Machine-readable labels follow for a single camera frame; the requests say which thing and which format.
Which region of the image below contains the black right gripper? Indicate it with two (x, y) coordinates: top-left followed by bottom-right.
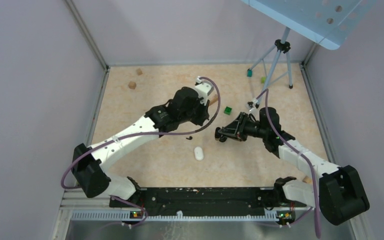
(219, 112), (268, 142)

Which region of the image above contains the white earbud charging case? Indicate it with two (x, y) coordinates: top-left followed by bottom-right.
(193, 146), (205, 161)

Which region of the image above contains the black earbud charging case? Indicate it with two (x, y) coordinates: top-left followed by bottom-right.
(218, 137), (228, 143)

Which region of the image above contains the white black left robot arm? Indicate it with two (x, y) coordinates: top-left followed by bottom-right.
(71, 83), (214, 207)

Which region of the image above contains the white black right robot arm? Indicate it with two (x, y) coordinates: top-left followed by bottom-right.
(214, 107), (370, 226)

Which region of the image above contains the brown wooden arch block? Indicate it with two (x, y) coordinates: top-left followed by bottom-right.
(209, 94), (219, 106)

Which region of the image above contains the green block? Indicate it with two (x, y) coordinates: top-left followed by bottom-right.
(223, 106), (233, 115)

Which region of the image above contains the teal cube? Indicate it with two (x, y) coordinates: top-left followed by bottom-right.
(246, 69), (253, 77)

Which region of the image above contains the small tan wooden cube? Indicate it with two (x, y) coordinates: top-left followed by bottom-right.
(136, 68), (143, 76)

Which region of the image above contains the tan block near base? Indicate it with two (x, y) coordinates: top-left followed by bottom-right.
(302, 176), (313, 184)

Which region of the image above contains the grey tripod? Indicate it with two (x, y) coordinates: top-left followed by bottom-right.
(247, 27), (294, 92)

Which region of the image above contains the light blue perforated panel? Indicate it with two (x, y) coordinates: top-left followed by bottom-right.
(243, 0), (376, 50)

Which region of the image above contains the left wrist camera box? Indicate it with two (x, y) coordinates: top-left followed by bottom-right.
(193, 76), (214, 106)

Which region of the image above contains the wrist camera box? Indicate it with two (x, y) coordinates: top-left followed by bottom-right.
(246, 98), (260, 113)
(193, 76), (214, 106)

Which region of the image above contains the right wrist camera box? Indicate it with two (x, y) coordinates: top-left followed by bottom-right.
(246, 98), (260, 113)

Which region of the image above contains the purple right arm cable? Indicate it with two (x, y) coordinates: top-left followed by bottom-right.
(254, 88), (322, 239)

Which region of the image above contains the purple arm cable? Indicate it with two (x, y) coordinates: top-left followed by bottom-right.
(60, 76), (222, 229)
(254, 88), (322, 239)

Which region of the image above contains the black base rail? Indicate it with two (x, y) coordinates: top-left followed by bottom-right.
(109, 187), (304, 217)

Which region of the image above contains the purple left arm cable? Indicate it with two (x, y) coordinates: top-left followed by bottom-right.
(60, 76), (222, 229)

